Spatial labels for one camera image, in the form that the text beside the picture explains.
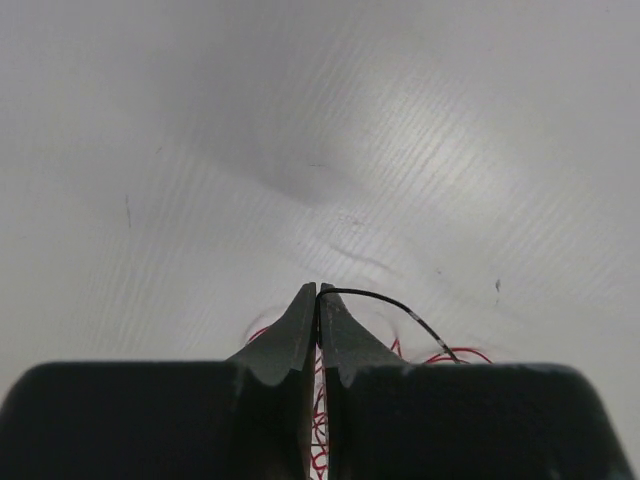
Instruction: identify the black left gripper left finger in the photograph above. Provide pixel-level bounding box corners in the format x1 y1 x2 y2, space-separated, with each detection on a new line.
1 283 316 479

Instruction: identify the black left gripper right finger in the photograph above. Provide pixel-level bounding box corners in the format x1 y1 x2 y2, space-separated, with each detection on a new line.
319 284 634 479

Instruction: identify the red thin wire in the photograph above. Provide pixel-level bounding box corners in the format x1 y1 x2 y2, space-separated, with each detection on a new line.
244 324 494 480

